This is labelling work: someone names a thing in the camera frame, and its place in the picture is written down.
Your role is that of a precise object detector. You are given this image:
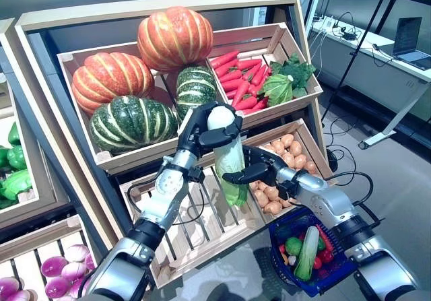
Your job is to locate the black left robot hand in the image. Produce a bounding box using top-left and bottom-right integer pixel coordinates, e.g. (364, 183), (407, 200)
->
(176, 100), (244, 160)

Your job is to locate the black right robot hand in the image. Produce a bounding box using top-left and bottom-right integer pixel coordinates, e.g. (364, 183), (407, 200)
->
(222, 145), (288, 190)

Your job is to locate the green white napa cabbage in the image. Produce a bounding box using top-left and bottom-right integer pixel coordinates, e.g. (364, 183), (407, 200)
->
(206, 105), (249, 207)
(293, 226), (320, 281)

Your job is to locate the blue plastic shopping basket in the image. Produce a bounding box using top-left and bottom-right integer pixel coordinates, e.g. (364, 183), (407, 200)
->
(268, 208), (363, 298)

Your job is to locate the light wooden slatted crate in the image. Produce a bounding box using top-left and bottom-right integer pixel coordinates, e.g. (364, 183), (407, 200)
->
(205, 22), (323, 130)
(119, 164), (267, 288)
(0, 71), (41, 214)
(240, 118), (334, 224)
(0, 215), (100, 301)
(57, 40), (223, 176)

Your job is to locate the green striped pumpkin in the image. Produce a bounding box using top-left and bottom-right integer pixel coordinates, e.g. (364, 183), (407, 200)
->
(89, 94), (179, 153)
(175, 65), (218, 120)

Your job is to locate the black round floor object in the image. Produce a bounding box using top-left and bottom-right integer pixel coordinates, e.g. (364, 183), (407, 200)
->
(325, 148), (339, 172)

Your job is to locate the red orange carrot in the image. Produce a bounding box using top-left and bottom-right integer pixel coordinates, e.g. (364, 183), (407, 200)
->
(232, 80), (251, 106)
(316, 224), (334, 253)
(251, 64), (267, 86)
(218, 69), (243, 83)
(234, 95), (259, 110)
(214, 60), (240, 78)
(222, 77), (248, 92)
(236, 59), (263, 71)
(209, 50), (240, 69)

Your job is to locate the light green cabbage head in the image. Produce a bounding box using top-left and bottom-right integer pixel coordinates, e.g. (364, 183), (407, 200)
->
(261, 74), (294, 106)

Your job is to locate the orange striped pumpkin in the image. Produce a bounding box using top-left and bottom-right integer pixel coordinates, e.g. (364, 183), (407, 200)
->
(137, 6), (215, 72)
(71, 52), (156, 115)

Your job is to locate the dark green leafy vegetable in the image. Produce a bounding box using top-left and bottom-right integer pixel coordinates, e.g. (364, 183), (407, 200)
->
(269, 53), (317, 98)

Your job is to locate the white desk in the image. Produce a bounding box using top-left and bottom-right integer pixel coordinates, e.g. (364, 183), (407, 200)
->
(309, 21), (431, 150)

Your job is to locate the black slanted stand pole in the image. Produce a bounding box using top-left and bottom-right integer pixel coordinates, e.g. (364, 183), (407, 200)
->
(321, 0), (431, 129)

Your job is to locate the router with black antennas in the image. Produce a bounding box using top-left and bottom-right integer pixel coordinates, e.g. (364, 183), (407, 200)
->
(314, 0), (334, 22)

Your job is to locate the dark open laptop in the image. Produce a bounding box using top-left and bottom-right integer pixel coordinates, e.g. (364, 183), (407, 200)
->
(390, 17), (431, 71)

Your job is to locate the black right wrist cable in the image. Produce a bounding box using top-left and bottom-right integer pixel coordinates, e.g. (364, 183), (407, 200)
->
(324, 171), (375, 208)

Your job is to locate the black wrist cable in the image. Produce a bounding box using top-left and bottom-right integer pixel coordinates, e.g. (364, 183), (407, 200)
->
(324, 171), (375, 208)
(126, 176), (203, 227)

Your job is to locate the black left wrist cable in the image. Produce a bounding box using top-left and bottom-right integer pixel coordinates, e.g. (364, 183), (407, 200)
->
(126, 176), (203, 227)

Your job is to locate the wooden display shelf frame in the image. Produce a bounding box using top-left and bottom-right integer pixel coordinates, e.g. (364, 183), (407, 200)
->
(15, 0), (333, 288)
(0, 18), (73, 230)

